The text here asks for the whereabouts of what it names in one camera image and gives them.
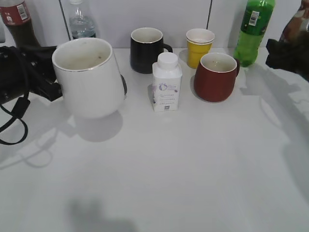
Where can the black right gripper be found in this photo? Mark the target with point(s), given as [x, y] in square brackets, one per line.
[292, 57]

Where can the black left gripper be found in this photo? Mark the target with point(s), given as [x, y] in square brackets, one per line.
[28, 69]

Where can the brown coffee drink bottle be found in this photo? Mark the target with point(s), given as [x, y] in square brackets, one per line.
[299, 23]

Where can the white ceramic mug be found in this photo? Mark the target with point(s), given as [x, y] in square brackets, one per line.
[91, 84]

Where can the yellow paper cup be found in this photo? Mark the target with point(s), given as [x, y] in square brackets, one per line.
[199, 42]

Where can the green soda bottle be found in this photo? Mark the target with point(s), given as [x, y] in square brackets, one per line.
[254, 24]

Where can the clear water bottle green label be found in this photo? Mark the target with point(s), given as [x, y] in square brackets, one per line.
[80, 20]

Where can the dark grey ceramic mug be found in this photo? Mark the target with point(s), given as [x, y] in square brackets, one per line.
[124, 85]

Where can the red ceramic mug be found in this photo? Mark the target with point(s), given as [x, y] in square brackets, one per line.
[215, 77]

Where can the cola bottle red label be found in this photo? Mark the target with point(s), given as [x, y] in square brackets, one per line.
[16, 17]

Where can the black ceramic mug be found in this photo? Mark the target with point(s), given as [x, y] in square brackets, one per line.
[145, 46]

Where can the white carton bottle purple print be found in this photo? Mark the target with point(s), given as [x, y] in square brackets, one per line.
[166, 86]

